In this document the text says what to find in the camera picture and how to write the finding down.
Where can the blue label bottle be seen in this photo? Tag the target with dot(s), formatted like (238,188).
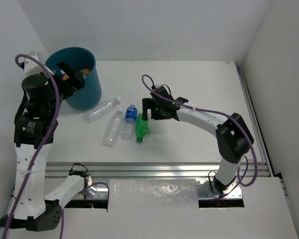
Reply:
(129,126)

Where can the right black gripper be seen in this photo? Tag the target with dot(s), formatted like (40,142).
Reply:
(149,103)

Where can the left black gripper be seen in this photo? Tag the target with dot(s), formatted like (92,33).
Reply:
(71,75)

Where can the crushed green bottle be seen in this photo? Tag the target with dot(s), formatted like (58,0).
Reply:
(142,128)

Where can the teal plastic bin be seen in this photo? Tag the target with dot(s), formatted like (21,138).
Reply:
(79,58)

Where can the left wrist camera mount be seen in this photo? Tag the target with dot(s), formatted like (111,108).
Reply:
(30,67)

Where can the aluminium rail frame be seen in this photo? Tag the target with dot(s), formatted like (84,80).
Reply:
(156,186)

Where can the clear bottle near bin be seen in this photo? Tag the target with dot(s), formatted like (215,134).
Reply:
(102,109)

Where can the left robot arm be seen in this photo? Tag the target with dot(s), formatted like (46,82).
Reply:
(35,123)

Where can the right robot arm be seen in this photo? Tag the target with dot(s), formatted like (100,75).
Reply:
(234,139)

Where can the orange label bottle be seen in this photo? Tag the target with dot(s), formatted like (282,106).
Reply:
(85,73)

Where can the clear bottle white cap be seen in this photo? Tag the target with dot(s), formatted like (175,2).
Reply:
(113,129)

